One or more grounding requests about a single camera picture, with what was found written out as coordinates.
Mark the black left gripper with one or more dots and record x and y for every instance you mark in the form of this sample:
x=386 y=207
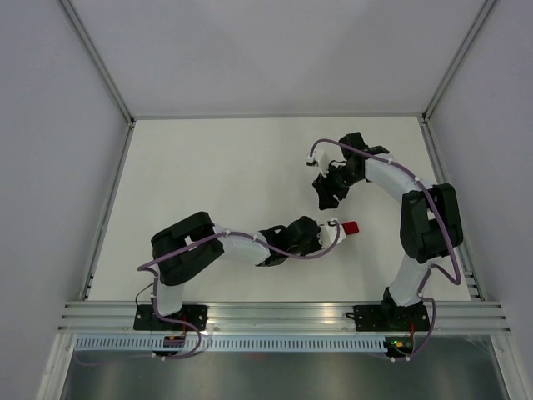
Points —
x=317 y=246

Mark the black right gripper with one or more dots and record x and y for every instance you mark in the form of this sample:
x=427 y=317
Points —
x=325 y=189

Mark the red cloth napkin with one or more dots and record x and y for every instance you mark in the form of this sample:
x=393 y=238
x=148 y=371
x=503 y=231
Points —
x=350 y=228

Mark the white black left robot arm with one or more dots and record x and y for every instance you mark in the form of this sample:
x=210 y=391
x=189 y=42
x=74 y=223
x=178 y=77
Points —
x=175 y=271

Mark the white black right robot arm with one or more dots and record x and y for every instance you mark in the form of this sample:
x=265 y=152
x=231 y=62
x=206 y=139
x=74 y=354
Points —
x=430 y=225

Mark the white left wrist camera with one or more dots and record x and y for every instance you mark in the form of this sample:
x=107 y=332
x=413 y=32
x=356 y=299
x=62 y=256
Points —
x=331 y=233

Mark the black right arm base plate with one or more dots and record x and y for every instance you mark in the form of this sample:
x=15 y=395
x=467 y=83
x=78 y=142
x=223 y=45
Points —
x=377 y=318

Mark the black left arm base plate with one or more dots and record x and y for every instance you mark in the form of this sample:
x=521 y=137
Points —
x=189 y=316

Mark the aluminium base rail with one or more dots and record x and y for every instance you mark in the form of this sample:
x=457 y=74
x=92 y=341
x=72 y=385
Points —
x=452 y=318

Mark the white slotted cable duct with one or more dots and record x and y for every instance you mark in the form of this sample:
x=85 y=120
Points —
x=234 y=343

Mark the aluminium frame post right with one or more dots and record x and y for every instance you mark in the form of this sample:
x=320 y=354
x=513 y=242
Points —
x=474 y=30

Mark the aluminium frame post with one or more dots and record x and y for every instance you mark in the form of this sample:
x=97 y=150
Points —
x=474 y=30
x=84 y=37

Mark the aluminium frame post left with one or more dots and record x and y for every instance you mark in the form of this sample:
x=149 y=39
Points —
x=84 y=37

